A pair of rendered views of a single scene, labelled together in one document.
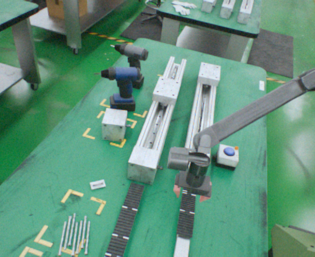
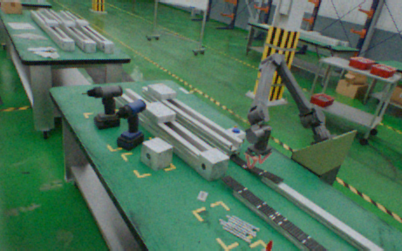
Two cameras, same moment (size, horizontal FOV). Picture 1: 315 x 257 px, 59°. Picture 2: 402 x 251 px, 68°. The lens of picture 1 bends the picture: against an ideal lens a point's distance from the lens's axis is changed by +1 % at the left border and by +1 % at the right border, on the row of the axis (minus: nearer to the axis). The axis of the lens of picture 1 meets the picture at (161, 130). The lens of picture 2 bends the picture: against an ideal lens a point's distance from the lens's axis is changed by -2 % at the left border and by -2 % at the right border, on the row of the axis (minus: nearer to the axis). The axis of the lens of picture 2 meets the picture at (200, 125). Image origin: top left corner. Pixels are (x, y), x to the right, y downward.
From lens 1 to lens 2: 95 cm
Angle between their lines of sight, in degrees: 43
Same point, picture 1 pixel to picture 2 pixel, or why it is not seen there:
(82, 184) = (194, 203)
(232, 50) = (111, 78)
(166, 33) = (37, 82)
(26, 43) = not seen: outside the picture
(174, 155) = (255, 131)
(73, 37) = not seen: outside the picture
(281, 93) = (269, 71)
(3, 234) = not seen: outside the picture
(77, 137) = (138, 181)
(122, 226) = (254, 200)
